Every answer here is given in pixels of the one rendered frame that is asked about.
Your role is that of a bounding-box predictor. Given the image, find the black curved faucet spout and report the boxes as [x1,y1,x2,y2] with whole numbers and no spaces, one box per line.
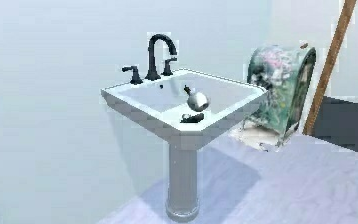
[144,33,179,82]

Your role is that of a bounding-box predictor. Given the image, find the floral green toilet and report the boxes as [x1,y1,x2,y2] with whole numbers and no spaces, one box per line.
[229,41,318,152]

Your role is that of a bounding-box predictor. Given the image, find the black sink drain plug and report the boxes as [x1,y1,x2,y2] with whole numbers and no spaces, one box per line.
[179,112,206,124]

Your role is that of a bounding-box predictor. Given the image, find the brown wooden door frame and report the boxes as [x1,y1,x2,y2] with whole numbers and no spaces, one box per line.
[302,0,358,136]

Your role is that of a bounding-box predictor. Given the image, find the white pedestal sink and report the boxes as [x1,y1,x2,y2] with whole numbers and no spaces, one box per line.
[100,68,269,224]

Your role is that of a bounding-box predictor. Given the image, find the black faucet handle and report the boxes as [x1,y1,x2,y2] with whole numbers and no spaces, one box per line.
[121,65,144,86]
[161,56,178,77]

